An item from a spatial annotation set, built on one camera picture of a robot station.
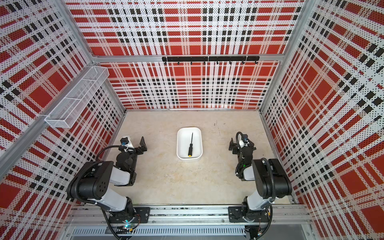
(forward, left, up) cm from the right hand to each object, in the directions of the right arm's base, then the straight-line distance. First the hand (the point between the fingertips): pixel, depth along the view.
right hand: (240, 139), depth 92 cm
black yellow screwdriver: (-1, +32, -9) cm, 33 cm away
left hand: (-2, +64, +3) cm, 64 cm away
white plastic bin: (+7, +37, -8) cm, 38 cm away
